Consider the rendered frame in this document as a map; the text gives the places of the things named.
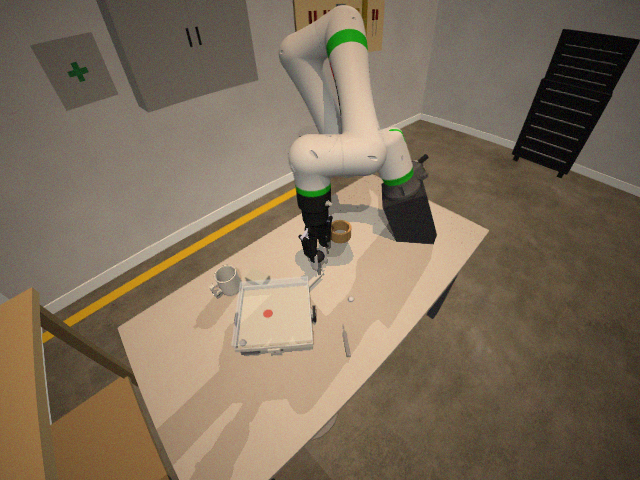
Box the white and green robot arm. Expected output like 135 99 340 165
279 5 428 213

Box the brown cylinder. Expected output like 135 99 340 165
330 220 351 243

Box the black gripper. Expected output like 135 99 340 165
298 209 333 270

